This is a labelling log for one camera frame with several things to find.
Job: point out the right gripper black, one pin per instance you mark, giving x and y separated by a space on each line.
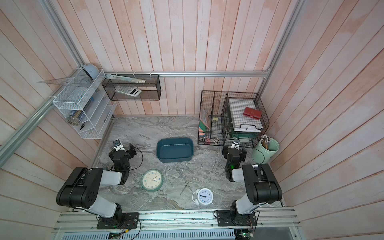
226 151

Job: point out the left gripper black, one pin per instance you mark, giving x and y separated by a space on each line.
129 152

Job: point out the teal plastic storage box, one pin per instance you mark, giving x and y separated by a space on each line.
172 150

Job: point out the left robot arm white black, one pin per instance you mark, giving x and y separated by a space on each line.
81 189

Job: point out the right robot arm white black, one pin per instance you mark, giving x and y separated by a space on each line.
260 182

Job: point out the mint green pen cup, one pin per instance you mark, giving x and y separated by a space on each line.
265 149

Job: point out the white paper stack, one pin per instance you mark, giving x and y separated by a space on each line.
240 122

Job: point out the red wallet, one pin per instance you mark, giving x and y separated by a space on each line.
252 113

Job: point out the white alarm clock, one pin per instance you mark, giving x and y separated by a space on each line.
202 197

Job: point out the white calculator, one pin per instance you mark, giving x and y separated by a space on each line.
128 91

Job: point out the clear triangle ruler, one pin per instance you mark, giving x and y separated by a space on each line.
77 81

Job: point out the blue grey round speaker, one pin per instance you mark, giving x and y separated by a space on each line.
91 70

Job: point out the green round wall clock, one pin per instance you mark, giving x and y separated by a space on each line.
152 180

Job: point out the black wire desk organizer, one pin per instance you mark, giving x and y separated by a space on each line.
225 116

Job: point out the white wire wall shelf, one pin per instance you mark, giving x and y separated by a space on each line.
88 110

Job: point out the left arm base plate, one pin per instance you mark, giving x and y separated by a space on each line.
124 221

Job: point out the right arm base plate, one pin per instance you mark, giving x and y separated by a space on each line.
228 218

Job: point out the black wire wall basket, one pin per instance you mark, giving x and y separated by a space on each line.
148 83

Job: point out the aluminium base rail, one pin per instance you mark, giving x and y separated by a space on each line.
178 220

